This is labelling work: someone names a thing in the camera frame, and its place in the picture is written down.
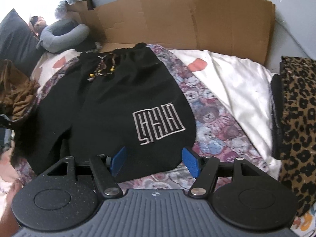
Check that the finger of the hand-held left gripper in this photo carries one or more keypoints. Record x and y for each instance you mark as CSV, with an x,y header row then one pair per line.
x,y
5,121

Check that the teddy bear plush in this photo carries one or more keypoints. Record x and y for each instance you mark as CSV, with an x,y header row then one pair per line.
x,y
39,26

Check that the leopard print garment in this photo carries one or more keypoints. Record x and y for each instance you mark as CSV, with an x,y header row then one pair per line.
x,y
300,128

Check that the brown cloth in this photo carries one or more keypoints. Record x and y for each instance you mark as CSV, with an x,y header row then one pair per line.
x,y
19,96

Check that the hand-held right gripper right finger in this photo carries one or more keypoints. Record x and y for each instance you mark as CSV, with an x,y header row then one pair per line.
x,y
193,161

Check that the small black cloth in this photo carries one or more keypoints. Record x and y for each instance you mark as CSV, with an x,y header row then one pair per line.
x,y
86,46

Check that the dark grey pillow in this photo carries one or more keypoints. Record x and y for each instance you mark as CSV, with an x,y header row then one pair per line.
x,y
14,37

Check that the clear plastic bag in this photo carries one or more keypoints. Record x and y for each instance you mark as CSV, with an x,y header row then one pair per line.
x,y
63,8

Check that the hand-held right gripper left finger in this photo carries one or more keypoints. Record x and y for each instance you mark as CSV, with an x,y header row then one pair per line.
x,y
118,161

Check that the brown cardboard sheet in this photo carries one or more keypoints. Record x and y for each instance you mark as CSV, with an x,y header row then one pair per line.
x,y
172,19

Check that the denim garment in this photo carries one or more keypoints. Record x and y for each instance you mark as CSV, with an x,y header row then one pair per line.
x,y
7,138

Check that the grey neck pillow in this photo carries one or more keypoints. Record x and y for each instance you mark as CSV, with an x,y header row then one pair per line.
x,y
64,35

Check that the cream bear-print blanket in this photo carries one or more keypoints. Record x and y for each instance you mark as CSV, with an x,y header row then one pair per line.
x,y
234,86

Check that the black pants bear-print trim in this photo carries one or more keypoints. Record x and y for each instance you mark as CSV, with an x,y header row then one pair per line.
x,y
111,98

